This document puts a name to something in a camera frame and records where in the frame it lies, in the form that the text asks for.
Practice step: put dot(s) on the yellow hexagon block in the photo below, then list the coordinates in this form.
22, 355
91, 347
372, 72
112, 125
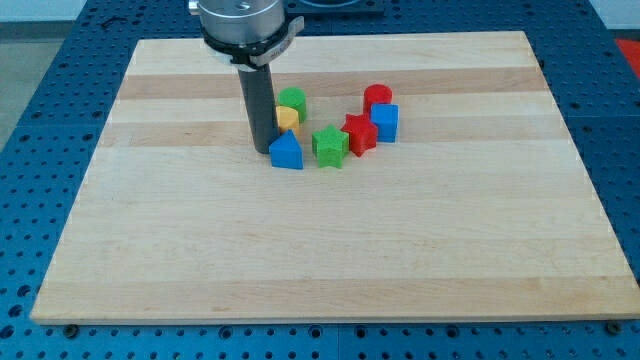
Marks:
288, 119

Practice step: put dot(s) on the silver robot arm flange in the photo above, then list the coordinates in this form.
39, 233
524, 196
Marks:
246, 34

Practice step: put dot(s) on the green star block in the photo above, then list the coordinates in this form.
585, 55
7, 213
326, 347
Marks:
330, 146

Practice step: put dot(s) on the blue triangle block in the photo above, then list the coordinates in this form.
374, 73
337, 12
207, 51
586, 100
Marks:
286, 152

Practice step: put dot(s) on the red star block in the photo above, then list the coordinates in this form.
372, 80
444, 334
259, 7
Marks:
363, 133

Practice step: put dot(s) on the green cylinder block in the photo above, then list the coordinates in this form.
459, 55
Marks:
295, 98

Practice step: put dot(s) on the blue cube block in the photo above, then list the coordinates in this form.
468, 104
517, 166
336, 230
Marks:
386, 118

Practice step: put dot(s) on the red cylinder block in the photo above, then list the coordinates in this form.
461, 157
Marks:
376, 94

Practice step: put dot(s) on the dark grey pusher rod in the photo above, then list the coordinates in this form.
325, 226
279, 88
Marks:
259, 99

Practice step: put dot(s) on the wooden board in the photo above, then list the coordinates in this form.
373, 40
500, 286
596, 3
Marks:
480, 211

